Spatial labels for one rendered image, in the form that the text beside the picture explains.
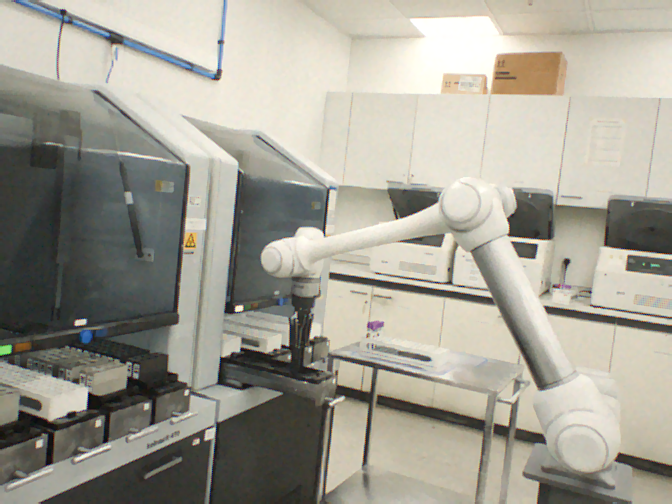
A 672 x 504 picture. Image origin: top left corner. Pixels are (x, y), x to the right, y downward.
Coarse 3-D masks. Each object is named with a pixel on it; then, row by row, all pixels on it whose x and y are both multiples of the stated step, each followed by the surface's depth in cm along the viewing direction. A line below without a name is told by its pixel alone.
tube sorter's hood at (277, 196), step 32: (224, 128) 235; (256, 160) 218; (288, 160) 249; (256, 192) 199; (288, 192) 217; (320, 192) 239; (256, 224) 201; (288, 224) 220; (320, 224) 243; (256, 256) 204; (256, 288) 206; (288, 288) 226
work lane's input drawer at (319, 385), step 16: (240, 352) 206; (224, 368) 196; (240, 368) 193; (256, 368) 192; (272, 368) 196; (288, 368) 198; (304, 368) 197; (256, 384) 191; (272, 384) 189; (288, 384) 186; (304, 384) 184; (320, 384) 184; (320, 400) 185; (336, 400) 186
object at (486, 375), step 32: (352, 352) 222; (448, 384) 199; (480, 384) 197; (512, 416) 231; (320, 448) 221; (512, 448) 232; (320, 480) 221; (352, 480) 242; (384, 480) 245; (416, 480) 248; (480, 480) 195
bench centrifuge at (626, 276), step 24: (624, 216) 386; (648, 216) 379; (624, 240) 404; (648, 240) 396; (600, 264) 369; (624, 264) 364; (648, 264) 359; (600, 288) 367; (624, 288) 361; (648, 288) 356; (648, 312) 357
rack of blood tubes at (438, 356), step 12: (384, 336) 226; (360, 348) 220; (384, 348) 224; (396, 348) 213; (408, 348) 211; (420, 348) 212; (432, 348) 214; (444, 348) 216; (396, 360) 213; (408, 360) 211; (420, 360) 219; (432, 360) 207; (444, 360) 212
